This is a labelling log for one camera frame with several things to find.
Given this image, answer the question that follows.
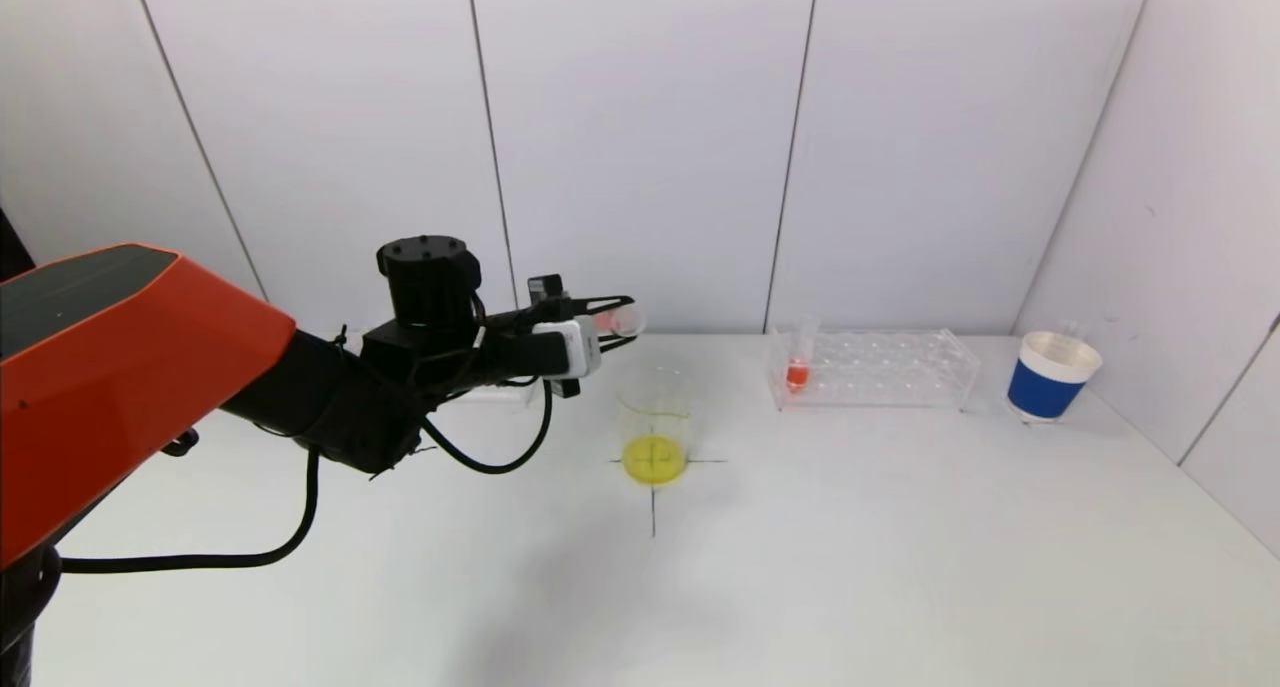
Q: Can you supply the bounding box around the test tube with red pigment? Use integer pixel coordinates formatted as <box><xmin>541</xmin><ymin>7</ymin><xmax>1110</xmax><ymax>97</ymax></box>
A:
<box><xmin>590</xmin><ymin>305</ymin><xmax>648</xmax><ymax>338</ymax></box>
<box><xmin>785</xmin><ymin>314</ymin><xmax>823</xmax><ymax>395</ymax></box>

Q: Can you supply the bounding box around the clear glass beaker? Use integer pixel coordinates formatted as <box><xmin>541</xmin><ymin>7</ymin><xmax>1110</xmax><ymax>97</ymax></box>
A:
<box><xmin>615</xmin><ymin>367</ymin><xmax>693</xmax><ymax>488</ymax></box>

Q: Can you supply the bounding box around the blue white paper cup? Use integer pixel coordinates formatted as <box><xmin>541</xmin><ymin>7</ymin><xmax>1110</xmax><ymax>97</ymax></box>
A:
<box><xmin>1005</xmin><ymin>331</ymin><xmax>1103</xmax><ymax>425</ymax></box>

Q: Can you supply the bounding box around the white grey left wrist camera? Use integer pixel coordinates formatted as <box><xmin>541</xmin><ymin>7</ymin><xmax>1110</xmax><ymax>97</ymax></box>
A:
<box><xmin>535</xmin><ymin>317</ymin><xmax>604</xmax><ymax>380</ymax></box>

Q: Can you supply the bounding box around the black looped camera cable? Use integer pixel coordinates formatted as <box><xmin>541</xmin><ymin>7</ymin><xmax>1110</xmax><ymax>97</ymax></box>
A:
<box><xmin>420</xmin><ymin>377</ymin><xmax>554</xmax><ymax>475</ymax></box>

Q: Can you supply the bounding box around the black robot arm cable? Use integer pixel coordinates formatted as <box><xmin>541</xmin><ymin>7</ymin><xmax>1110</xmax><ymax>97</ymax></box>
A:
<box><xmin>58</xmin><ymin>447</ymin><xmax>321</xmax><ymax>575</ymax></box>

